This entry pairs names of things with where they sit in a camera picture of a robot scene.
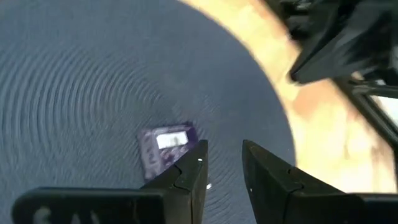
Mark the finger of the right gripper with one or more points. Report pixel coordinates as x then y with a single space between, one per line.
335 56

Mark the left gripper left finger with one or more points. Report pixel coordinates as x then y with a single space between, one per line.
186 177

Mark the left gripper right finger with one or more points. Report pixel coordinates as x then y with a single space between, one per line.
267 180

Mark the blackcurrant burst tea packet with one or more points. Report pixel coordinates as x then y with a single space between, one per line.
155 155

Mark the round dark blue woven placemat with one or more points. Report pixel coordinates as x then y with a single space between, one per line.
93 77

